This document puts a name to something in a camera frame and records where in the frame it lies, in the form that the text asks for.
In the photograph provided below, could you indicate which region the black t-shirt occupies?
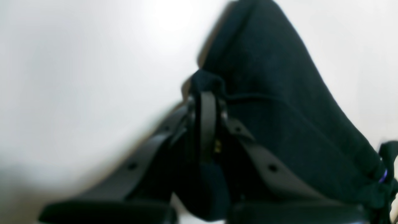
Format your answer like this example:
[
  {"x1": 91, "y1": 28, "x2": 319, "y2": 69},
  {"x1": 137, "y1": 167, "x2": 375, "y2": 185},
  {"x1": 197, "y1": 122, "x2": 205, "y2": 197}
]
[{"x1": 190, "y1": 0, "x2": 397, "y2": 224}]

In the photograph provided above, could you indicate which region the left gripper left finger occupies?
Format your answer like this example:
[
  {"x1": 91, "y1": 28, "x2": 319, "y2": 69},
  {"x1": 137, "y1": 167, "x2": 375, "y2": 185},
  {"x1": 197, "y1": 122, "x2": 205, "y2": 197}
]
[{"x1": 41, "y1": 96, "x2": 199, "y2": 218}]

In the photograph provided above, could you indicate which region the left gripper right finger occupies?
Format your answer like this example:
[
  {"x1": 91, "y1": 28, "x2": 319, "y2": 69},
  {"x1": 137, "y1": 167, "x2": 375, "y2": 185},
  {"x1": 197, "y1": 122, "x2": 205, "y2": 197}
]
[{"x1": 200, "y1": 92, "x2": 358, "y2": 215}]

